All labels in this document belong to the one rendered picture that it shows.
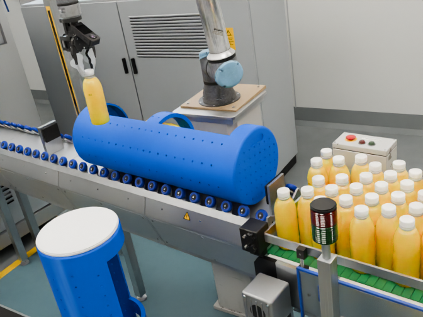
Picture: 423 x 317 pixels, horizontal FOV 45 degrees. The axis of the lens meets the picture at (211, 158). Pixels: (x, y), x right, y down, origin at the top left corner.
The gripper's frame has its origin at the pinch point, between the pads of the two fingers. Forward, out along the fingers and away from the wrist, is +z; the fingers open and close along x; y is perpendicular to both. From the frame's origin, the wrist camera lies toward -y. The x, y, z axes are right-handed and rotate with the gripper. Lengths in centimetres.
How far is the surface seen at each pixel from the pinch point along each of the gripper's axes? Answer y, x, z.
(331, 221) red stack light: -106, 21, 22
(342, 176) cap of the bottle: -91, -18, 34
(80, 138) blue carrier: 22.0, -3.5, 32.4
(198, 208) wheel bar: -38, -6, 53
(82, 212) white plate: -13, 27, 42
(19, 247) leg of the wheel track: 134, -12, 133
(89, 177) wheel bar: 27, -6, 53
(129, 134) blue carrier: -7.7, -6.1, 27.0
